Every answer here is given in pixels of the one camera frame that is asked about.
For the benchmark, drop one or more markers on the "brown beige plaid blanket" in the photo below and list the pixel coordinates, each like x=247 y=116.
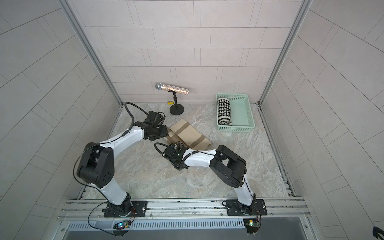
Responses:
x=184 y=132

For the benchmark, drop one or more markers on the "glitter microphone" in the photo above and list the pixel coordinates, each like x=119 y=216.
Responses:
x=178 y=90

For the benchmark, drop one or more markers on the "left green circuit board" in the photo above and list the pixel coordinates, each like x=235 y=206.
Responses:
x=122 y=225

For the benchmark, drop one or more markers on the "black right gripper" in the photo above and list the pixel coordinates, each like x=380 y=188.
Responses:
x=178 y=167

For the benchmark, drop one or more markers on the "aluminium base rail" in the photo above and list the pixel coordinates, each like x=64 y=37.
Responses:
x=178 y=214

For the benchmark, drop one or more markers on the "right green circuit board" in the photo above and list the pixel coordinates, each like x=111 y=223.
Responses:
x=252 y=225

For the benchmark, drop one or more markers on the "aluminium corner post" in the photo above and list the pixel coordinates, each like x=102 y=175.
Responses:
x=68 y=12
x=288 y=42

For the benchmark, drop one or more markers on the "mint green plastic basket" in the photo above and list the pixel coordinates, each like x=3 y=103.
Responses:
x=241 y=113

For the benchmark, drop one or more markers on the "aluminium corner post right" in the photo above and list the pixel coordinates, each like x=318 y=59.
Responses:
x=288 y=42

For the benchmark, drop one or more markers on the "black microphone stand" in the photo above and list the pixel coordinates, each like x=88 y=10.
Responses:
x=176 y=109

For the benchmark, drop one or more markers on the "aluminium corner post left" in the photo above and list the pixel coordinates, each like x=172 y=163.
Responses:
x=68 y=12

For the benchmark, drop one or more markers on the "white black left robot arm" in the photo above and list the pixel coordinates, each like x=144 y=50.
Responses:
x=97 y=163

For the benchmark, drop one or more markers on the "black white houndstooth scarf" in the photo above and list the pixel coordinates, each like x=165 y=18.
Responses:
x=224 y=112

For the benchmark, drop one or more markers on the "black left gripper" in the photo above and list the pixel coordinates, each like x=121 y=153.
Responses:
x=164 y=132

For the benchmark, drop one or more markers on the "green circuit board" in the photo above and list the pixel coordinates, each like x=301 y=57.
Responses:
x=252 y=225
x=122 y=225

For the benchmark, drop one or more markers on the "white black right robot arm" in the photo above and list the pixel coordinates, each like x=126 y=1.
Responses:
x=227 y=165

